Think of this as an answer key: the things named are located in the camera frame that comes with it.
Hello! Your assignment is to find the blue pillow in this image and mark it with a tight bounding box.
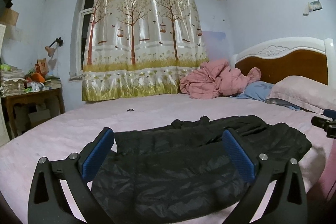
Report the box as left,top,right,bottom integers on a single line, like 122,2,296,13
231,81,301,111

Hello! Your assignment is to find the pink pillow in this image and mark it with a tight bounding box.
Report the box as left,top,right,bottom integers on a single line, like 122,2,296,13
266,76,336,114

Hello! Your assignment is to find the wall photo sticker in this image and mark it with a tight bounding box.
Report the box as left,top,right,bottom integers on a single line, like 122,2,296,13
303,0,322,16

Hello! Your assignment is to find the tree pattern curtain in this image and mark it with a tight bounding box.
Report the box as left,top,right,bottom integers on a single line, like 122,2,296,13
82,0,208,102

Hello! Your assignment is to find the pink wall desk lamp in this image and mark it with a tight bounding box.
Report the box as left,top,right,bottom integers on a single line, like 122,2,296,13
45,37,64,57

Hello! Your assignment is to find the white and brown headboard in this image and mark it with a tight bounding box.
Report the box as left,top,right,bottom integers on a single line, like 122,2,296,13
230,37,335,88

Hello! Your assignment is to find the window frame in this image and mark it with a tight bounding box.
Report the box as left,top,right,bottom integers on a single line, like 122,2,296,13
69,0,94,81

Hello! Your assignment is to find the black puffer jacket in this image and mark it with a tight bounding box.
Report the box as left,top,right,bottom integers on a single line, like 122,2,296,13
92,115,312,223

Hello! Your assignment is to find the pink crumpled blanket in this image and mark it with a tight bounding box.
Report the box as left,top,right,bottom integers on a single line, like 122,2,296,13
179,59,261,100

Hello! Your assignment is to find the clutter pile on table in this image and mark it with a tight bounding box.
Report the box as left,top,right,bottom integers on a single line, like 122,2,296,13
1,58,63,97

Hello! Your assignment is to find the wooden side table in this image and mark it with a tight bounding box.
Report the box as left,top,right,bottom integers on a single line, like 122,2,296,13
1,84,66,138

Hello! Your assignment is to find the pink bed sheet mattress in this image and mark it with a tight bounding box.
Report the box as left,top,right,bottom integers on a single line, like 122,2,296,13
1,94,333,223

